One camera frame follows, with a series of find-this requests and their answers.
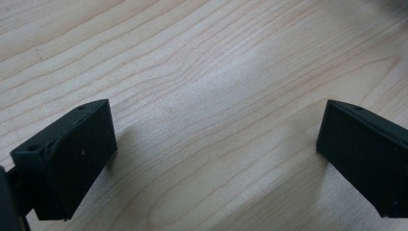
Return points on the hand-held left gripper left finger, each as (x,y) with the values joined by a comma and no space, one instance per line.
(69,160)

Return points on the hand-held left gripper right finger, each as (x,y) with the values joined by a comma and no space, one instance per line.
(365,154)

